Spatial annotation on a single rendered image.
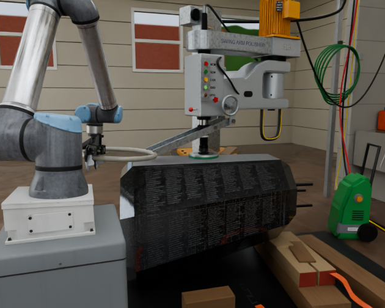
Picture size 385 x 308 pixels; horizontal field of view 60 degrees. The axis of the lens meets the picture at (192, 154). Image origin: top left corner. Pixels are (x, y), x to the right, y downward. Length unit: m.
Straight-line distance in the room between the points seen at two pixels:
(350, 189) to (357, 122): 1.75
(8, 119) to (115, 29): 7.22
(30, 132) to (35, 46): 0.37
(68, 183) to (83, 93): 7.08
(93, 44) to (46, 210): 0.76
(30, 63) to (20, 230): 0.59
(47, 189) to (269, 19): 2.15
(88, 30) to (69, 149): 0.59
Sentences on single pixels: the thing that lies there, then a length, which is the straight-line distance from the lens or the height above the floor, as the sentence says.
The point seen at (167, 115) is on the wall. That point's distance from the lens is 8.45.
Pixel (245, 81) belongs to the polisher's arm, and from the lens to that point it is 2.53.
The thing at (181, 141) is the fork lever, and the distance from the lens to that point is 2.28.
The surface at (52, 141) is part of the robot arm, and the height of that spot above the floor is 1.15.
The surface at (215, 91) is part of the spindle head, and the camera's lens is 2.35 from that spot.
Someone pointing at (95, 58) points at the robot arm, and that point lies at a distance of 1.60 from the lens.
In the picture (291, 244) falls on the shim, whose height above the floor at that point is 0.26.
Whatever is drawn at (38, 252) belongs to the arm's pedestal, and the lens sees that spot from 1.11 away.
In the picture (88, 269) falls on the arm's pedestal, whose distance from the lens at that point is 1.13.
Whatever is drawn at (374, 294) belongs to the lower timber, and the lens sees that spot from 2.46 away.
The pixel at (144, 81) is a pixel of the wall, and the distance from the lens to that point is 8.33.
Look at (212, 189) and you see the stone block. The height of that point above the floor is 0.71.
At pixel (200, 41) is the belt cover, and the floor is 1.65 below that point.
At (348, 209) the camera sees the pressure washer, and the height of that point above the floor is 0.30.
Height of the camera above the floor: 1.29
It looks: 10 degrees down
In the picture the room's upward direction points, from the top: straight up
